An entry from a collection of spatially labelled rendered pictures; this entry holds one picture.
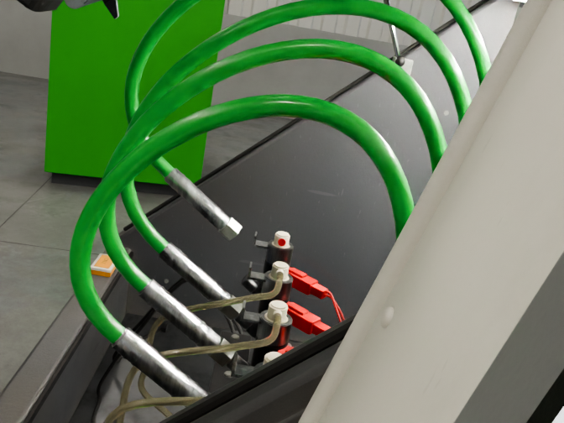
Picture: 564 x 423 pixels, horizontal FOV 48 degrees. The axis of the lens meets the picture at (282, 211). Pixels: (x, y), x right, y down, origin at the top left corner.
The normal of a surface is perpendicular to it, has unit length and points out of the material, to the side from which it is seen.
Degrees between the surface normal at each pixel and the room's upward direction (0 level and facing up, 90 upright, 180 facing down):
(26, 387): 0
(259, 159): 90
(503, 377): 76
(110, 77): 90
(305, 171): 90
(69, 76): 90
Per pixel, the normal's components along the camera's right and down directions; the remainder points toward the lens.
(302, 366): -0.54, -0.79
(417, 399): -0.91, -0.39
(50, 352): 0.17, -0.93
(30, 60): 0.04, 0.34
